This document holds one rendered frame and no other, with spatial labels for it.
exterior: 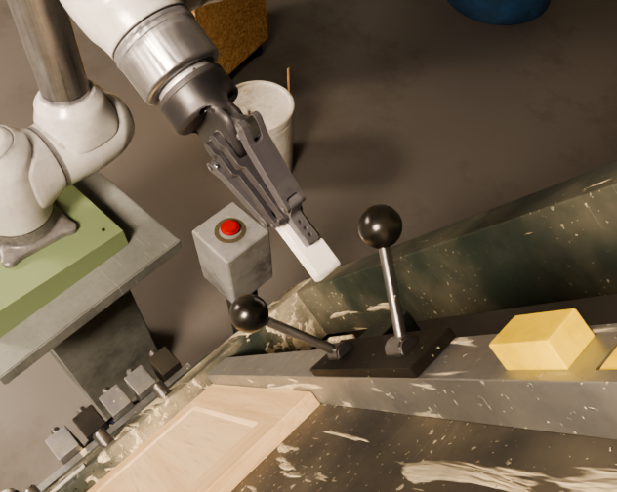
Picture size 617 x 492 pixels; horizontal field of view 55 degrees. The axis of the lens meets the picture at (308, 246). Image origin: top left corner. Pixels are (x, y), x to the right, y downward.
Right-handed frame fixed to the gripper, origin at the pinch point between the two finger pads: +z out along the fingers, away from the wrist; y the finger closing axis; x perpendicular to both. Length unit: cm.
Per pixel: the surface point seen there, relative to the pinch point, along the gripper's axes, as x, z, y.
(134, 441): 23, 12, 57
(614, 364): 5.3, 11.6, -32.8
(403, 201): -119, 24, 155
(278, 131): -87, -29, 149
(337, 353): 5.0, 10.0, -1.0
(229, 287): -11, 2, 71
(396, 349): 5.1, 10.0, -12.8
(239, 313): 10.4, 0.8, -1.3
